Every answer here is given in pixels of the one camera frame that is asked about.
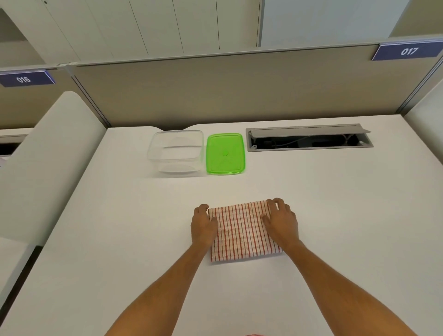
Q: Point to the person's left forearm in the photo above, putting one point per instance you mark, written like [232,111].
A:
[162,294]

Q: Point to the person's right thumb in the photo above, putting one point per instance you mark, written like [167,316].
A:
[266,219]

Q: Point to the blue number sign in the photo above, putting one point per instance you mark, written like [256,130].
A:
[24,79]
[406,51]

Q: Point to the clear plastic container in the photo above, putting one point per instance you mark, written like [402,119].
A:
[175,151]

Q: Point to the person's left thumb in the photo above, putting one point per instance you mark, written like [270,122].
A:
[214,221]

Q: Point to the person's right forearm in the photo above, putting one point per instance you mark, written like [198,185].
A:
[339,290]

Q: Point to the beige desk partition panel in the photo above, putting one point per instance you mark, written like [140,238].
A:
[242,93]
[31,104]

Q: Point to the green plastic lid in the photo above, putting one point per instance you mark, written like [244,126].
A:
[225,154]

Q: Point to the white storage cabinet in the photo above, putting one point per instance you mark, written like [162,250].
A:
[328,20]

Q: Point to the red white checked cloth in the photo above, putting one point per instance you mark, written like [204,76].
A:
[242,232]

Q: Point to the person's right hand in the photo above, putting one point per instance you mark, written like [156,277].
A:
[283,226]

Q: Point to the beige storage cabinet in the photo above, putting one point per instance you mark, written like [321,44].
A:
[131,27]

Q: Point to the person's left hand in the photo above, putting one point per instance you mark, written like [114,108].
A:
[202,230]

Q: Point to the white curved side divider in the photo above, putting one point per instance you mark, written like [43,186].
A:
[45,166]
[427,117]

